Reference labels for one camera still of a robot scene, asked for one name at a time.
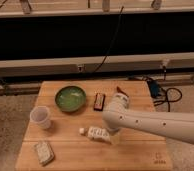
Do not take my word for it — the blue power adapter box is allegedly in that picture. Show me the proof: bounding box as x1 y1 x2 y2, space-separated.
147 81 160 98

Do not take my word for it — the black hanging cable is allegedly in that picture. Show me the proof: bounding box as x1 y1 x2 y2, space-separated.
91 5 125 74

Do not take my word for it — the small red brown object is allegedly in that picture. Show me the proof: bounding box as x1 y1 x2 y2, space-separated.
116 86 128 96

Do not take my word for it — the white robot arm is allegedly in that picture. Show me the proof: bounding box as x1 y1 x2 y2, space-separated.
102 93 194 144

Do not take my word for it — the translucent plastic cup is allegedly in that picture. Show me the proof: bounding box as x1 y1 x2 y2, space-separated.
30 106 51 129

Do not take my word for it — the dark rectangular snack bar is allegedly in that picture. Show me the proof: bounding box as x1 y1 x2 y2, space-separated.
93 93 105 111

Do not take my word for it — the black floor cable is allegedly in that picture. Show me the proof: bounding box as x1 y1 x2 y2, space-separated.
128 75 183 113

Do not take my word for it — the white labelled plastic bottle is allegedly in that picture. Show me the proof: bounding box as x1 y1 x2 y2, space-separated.
79 126 111 143

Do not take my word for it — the green ceramic bowl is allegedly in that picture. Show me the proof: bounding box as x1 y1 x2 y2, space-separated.
55 86 86 112

